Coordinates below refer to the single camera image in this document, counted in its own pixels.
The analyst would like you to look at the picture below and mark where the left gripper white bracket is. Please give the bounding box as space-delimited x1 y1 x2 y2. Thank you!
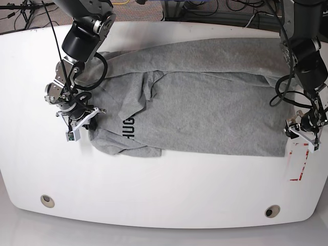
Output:
284 110 327 144

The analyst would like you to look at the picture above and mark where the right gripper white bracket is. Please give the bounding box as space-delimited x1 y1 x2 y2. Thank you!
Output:
56 103 106 131

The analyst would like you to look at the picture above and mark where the grey T-shirt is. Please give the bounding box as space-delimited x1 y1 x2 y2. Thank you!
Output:
89 38 294 157

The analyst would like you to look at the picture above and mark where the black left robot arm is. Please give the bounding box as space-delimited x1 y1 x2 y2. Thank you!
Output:
274 1 327 152

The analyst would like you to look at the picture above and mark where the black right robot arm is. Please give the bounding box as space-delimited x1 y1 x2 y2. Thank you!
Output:
45 1 116 140

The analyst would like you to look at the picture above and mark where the red tape rectangle marking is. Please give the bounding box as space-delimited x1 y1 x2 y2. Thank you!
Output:
286 142 309 181

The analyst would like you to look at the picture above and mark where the black tripod stand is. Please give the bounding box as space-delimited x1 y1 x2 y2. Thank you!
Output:
1 1 44 31

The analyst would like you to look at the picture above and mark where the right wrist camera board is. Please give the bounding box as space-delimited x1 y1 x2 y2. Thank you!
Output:
66 130 80 141

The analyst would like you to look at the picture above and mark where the right table cable grommet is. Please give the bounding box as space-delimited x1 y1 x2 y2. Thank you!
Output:
264 205 280 218

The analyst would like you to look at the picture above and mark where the table cable grommet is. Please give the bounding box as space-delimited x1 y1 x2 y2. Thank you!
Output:
40 195 55 208
264 205 280 218

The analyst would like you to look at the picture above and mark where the left table cable grommet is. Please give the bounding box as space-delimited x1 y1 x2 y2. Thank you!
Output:
40 195 55 208

